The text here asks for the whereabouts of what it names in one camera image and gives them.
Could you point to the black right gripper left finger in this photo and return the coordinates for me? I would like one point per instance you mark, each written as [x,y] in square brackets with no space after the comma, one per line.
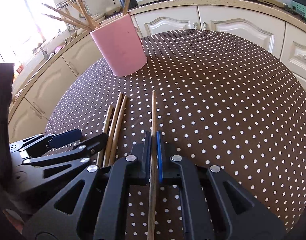
[94,204]

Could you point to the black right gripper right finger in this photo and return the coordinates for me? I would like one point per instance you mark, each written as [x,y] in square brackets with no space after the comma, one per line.
[213,204]

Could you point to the wall utensil rail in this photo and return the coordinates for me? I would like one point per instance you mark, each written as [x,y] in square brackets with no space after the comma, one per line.
[64,3]

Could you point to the pink cylindrical utensil holder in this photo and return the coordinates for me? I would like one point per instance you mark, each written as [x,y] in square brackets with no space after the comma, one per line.
[120,45]

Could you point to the wooden chopstick on table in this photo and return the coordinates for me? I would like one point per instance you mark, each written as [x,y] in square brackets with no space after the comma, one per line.
[111,131]
[105,130]
[117,131]

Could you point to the chrome sink faucet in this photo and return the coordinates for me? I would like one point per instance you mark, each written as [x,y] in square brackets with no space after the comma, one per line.
[44,52]

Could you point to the cream lower kitchen cabinets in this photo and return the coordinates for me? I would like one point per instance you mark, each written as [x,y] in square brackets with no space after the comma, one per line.
[278,31]

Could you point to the brown polka dot tablecloth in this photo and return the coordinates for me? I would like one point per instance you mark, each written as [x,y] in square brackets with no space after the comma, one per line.
[220,100]

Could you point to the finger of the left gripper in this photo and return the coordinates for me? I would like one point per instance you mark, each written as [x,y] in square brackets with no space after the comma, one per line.
[40,144]
[85,149]

